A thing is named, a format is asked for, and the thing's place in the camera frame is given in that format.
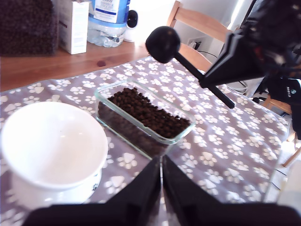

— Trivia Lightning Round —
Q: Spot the clear rectangular glass dish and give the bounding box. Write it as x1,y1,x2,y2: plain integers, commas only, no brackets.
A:
94,80,197,160

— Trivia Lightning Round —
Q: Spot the black bag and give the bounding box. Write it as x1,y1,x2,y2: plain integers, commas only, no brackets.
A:
265,76,301,139

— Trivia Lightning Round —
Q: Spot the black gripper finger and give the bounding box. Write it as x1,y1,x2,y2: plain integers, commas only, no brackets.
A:
103,156,162,226
198,33,266,89
162,155,220,226
202,32,232,76

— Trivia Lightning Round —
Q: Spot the large water bottle blue label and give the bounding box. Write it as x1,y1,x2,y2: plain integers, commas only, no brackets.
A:
87,0,130,48

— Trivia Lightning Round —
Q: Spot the black plastic measuring scoop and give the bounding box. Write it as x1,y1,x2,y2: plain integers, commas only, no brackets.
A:
145,25,236,109

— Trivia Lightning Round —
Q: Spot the dry brown cat kibble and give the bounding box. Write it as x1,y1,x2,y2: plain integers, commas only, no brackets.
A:
97,87,192,156

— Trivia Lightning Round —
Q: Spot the small white carton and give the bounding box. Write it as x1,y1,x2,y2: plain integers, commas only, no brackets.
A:
58,0,90,55

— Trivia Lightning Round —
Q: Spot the clear kibble jar white lid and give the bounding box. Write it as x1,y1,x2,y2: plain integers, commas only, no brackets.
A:
0,0,59,57

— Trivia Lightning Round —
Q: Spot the purple paw-print cloth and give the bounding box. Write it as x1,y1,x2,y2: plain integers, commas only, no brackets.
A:
0,55,291,226

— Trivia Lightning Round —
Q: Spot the wooden chair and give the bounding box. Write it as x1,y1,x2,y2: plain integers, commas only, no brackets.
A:
166,0,236,73
261,94,301,168

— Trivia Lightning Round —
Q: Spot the white ceramic paw-print cat bowl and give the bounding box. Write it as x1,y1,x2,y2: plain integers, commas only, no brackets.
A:
0,101,109,205

